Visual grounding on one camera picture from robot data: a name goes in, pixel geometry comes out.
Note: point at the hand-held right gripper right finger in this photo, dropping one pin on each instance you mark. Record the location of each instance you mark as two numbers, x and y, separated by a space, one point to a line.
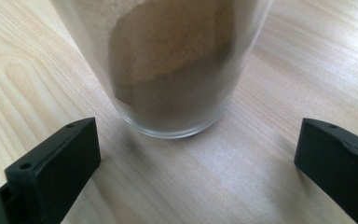
338 168

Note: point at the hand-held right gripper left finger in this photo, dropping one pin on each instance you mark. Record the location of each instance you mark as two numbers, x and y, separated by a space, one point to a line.
54 174

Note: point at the glass jar of brown powder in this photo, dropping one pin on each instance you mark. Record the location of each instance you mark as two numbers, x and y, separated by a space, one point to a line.
167 62

